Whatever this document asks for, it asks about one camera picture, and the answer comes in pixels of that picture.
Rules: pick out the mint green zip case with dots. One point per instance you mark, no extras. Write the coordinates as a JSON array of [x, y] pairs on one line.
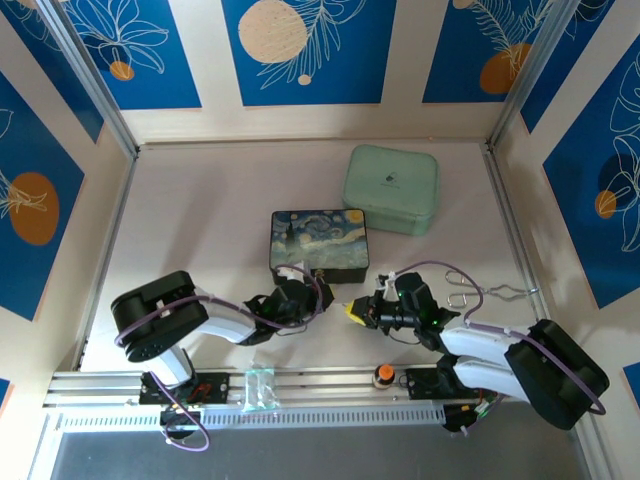
[[390, 185]]

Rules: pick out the aluminium table edge rail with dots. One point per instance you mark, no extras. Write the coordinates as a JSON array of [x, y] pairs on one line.
[[520, 240], [107, 265]]

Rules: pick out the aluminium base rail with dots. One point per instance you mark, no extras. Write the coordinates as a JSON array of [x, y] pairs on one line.
[[325, 387]]

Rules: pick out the aluminium frame post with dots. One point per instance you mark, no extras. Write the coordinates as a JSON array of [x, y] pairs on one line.
[[91, 75], [539, 75]]

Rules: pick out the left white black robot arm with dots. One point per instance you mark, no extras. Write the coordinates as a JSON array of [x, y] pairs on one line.
[[220, 316]]

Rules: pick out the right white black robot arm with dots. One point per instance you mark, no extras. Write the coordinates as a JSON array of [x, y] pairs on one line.
[[475, 341]]

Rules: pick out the blue floral wall poster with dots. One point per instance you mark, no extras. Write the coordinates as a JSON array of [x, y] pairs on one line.
[[615, 260], [4, 395], [350, 75], [460, 50], [590, 50], [632, 380], [55, 60], [165, 75], [50, 260]]

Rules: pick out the metal box hasp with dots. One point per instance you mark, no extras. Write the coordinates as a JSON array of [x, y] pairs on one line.
[[319, 273]]

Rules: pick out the starry night print box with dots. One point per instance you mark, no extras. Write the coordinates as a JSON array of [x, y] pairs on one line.
[[320, 240]]

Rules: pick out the small bottle with orange cap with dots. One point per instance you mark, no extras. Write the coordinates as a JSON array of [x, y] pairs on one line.
[[384, 372]]

